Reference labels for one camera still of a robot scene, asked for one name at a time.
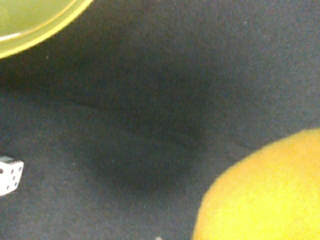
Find black tablecloth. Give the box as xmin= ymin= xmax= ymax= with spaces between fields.
xmin=0 ymin=0 xmax=320 ymax=240

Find white dice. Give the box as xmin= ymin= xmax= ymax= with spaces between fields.
xmin=0 ymin=155 xmax=25 ymax=197

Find yellow plastic plate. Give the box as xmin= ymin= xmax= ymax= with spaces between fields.
xmin=0 ymin=0 xmax=92 ymax=59

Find yellow ball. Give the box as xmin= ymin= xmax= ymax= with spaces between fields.
xmin=192 ymin=128 xmax=320 ymax=240

